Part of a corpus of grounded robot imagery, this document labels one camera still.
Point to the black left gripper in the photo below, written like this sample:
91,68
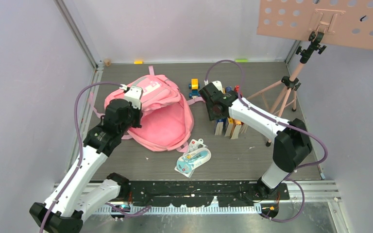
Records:
138,112

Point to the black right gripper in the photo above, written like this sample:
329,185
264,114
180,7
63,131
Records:
212,116

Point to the dark blue book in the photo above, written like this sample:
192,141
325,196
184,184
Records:
218,126

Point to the yellow spine book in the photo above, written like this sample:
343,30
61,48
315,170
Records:
229,128

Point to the pink student backpack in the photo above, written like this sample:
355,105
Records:
167,120

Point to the blue orange Jane Eyre book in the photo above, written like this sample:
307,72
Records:
236,129

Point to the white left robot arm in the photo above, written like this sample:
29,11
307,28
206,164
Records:
67,209

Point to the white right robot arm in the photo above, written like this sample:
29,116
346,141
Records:
291,144

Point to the white red stationery pack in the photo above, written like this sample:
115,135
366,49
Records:
192,146

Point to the blue correction tape pack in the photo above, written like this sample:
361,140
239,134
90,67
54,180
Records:
192,160

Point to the yellow blue toy truck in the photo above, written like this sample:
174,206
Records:
194,87

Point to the green tape marker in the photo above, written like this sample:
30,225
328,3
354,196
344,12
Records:
241,60

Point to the pink music stand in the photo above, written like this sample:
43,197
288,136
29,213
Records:
346,23

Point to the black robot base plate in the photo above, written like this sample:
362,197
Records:
198,193

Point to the aluminium frame rail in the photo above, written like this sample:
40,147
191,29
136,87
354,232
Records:
302,194

